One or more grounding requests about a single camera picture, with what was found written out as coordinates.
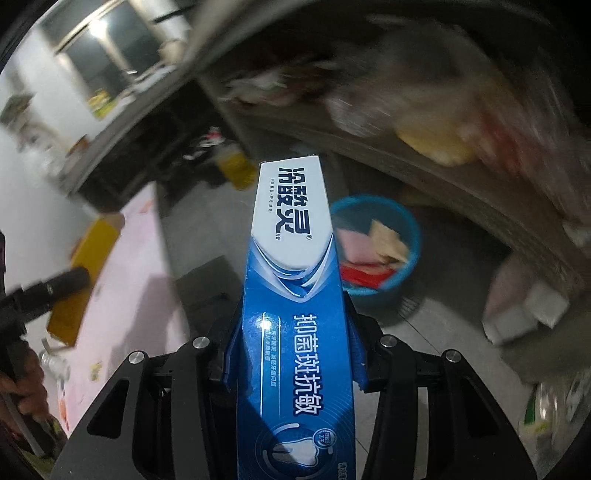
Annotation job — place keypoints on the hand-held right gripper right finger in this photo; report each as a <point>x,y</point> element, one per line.
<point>358,360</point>

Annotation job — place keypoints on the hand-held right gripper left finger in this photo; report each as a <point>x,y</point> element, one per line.
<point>229,364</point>

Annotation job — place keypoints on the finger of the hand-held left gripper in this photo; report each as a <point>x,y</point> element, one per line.
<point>60,284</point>

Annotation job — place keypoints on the white blue toothpaste box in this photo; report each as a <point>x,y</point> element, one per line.
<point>295,323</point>

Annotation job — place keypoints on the red snack bag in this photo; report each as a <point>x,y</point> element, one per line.
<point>364,274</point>

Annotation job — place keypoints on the blue plastic bin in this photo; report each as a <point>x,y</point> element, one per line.
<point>397,281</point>

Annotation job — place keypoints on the solid pink plastic bag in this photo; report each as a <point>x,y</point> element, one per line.
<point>358,244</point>

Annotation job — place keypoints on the brown paper bag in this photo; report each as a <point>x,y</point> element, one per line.
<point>388,240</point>

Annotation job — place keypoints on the person's left hand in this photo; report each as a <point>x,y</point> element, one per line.
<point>27,383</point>

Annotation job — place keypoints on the pink printed table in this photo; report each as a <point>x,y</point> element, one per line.
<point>134,258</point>

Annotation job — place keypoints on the green yellow packet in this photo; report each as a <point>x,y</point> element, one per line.
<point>101,104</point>

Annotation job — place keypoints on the clear green plastic packaging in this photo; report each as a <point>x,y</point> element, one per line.
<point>549,406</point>

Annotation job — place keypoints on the yellow oil bottle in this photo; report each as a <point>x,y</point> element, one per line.
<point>235,166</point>

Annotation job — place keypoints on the clear bottle with red cap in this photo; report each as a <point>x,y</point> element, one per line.
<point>213,137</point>

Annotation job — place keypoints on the clear bag of yellow food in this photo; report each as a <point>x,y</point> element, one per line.
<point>438,138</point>

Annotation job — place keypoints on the window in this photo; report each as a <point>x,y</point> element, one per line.
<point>106,50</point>

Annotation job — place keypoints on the white plastic bag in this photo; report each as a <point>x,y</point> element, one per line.
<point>251,90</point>

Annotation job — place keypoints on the grey concrete counter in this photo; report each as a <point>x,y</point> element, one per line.
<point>231,60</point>

